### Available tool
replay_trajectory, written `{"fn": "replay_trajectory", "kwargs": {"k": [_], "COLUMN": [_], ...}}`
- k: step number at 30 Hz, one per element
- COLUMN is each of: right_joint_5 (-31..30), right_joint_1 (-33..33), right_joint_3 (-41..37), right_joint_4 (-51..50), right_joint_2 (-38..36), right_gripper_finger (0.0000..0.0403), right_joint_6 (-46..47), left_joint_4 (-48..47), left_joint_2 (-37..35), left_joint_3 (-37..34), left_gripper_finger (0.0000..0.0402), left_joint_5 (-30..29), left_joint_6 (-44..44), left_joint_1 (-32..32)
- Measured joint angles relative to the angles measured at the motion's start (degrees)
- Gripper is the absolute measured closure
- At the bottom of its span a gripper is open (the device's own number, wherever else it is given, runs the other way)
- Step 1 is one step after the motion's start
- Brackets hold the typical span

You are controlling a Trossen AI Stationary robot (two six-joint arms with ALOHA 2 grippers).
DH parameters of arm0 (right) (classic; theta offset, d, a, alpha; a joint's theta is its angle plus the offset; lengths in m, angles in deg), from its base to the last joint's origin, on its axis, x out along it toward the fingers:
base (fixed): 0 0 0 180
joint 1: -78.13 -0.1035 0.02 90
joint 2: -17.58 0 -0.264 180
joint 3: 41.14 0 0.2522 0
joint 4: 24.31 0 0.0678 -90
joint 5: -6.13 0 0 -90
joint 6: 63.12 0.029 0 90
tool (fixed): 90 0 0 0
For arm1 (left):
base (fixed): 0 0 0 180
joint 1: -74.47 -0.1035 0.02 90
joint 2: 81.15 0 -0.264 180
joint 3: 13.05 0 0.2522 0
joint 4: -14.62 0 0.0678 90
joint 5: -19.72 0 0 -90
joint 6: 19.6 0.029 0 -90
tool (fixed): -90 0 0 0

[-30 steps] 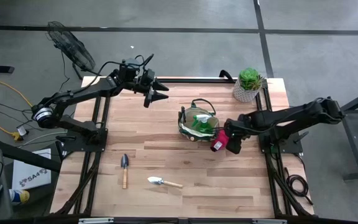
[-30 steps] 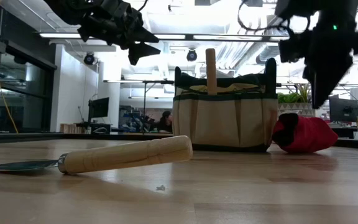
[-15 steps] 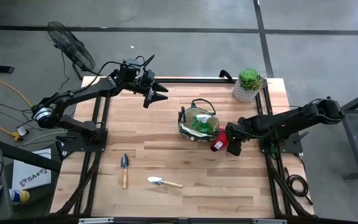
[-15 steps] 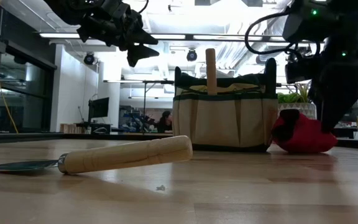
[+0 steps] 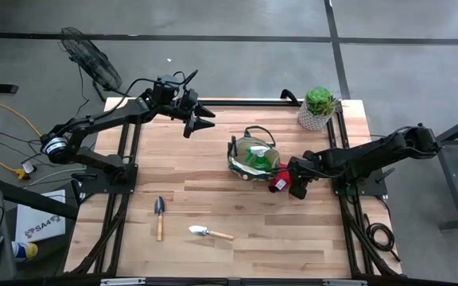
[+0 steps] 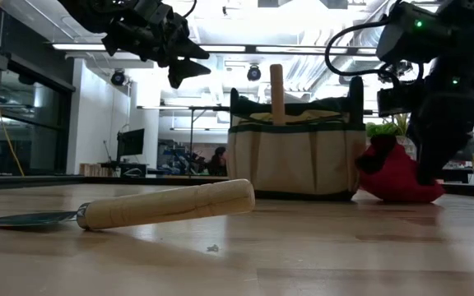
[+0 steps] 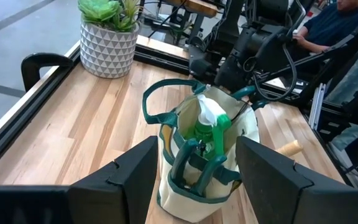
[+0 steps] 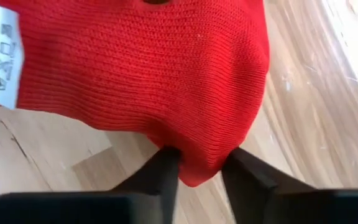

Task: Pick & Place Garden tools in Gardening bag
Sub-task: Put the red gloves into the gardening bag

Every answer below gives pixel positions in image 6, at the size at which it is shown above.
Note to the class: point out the red gardening gloves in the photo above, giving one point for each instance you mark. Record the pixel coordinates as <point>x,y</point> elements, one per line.
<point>393,181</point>

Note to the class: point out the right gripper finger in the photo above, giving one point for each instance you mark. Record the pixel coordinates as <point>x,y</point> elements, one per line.
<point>438,152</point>

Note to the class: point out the succulent in white patterned pot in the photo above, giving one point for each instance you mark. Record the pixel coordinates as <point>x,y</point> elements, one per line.
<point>379,129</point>

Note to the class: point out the person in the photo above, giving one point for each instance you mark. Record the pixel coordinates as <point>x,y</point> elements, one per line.
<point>218,162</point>

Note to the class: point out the linear ceiling light fixture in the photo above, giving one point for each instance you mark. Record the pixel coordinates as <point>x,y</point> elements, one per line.
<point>80,47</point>

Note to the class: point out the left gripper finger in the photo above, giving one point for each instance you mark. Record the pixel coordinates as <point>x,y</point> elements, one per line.
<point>191,50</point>
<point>183,73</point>

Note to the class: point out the beige gardening bag green trim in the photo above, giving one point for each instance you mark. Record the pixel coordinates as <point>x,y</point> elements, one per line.
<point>294,160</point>

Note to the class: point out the black round ceiling spotlight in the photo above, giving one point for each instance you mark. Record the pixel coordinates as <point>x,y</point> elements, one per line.
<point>254,73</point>
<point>119,78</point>

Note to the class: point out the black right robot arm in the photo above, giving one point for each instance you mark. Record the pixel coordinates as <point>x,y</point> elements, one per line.
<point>410,33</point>

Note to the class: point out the black computer monitor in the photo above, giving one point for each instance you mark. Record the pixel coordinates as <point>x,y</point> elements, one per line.
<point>132,141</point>

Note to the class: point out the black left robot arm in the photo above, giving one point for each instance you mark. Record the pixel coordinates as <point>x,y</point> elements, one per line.
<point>89,12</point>

